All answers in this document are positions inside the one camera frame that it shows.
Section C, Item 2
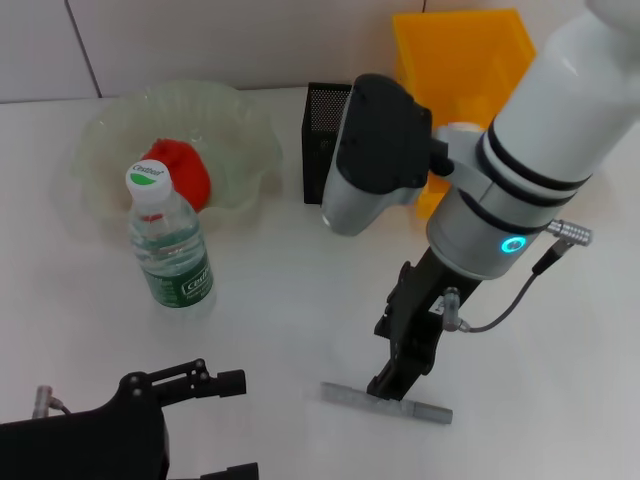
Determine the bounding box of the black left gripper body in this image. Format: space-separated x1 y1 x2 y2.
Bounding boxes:
0 372 174 480

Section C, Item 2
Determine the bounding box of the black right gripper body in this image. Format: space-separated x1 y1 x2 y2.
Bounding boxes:
373 246 484 377

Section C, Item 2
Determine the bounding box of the grey marker pen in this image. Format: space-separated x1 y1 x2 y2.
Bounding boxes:
319 381 455 427

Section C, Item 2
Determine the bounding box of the clear bottle with green label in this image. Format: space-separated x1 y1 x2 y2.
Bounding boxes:
124 159 219 318

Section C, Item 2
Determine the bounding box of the red-orange toy orange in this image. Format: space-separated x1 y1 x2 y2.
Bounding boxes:
138 138 214 211

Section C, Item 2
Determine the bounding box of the black mesh pen holder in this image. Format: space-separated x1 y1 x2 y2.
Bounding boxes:
301 82 354 206

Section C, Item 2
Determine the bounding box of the translucent green fruit plate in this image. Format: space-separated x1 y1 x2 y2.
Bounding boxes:
67 79 285 224

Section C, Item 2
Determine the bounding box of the yellow plastic storage bin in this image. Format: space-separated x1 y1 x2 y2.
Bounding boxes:
391 8 539 222

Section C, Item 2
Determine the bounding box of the right gripper connector cable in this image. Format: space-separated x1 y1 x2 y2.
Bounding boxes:
441 218 595 334

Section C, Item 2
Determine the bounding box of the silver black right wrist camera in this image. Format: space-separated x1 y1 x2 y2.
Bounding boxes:
319 73 434 238

